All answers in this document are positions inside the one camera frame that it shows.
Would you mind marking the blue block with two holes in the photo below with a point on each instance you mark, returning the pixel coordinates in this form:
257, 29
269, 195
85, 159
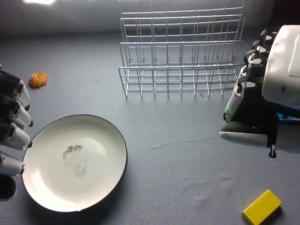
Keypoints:
287, 118

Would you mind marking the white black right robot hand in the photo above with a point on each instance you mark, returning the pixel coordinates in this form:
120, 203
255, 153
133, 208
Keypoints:
279, 65

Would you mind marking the yellow rectangular block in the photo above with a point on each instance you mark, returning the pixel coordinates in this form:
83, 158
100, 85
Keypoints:
262, 207

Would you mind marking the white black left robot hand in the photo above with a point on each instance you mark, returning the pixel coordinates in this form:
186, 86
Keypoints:
14, 110

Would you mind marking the orange swirl cookie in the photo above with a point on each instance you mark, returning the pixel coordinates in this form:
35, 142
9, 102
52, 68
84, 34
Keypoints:
38, 80

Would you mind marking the white plate with label underneath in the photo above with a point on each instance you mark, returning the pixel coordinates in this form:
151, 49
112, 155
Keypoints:
70, 164

